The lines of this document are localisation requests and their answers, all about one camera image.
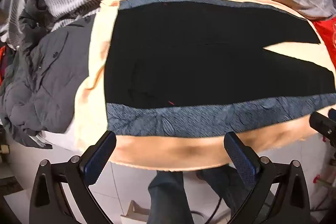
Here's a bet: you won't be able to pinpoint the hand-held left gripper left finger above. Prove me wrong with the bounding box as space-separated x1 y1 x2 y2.
28 130 117 224

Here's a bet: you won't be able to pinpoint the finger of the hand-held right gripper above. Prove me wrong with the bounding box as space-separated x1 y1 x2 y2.
309 110 336 148

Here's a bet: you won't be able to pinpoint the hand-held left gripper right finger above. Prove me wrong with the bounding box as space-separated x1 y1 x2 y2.
223 131 319 224

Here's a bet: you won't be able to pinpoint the black pants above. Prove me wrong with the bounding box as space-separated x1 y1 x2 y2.
104 0 336 110

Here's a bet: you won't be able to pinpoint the person's right leg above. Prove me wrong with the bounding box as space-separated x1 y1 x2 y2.
196 166 253 224

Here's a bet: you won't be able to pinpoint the person's leg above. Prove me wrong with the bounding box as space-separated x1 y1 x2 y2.
148 170 195 224
196 166 253 224

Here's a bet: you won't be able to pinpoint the cardboard box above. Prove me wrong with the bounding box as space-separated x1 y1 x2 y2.
120 199 151 224

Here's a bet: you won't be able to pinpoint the black trousers with blue trim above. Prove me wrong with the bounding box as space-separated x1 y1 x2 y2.
106 0 336 138

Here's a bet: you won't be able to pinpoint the peach blanket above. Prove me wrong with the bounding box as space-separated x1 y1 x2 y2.
75 0 336 172

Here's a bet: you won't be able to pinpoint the person's left leg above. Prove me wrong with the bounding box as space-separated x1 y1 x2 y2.
148 170 195 224

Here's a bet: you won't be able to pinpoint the red patterned cloth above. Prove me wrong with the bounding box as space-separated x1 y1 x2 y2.
312 17 336 67

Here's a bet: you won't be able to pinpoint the grey padded jacket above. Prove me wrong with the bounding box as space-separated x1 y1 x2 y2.
0 0 101 148

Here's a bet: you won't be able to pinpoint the red bag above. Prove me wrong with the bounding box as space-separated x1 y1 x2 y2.
0 45 7 83

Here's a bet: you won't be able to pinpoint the black cable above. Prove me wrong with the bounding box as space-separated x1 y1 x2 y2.
209 196 232 224

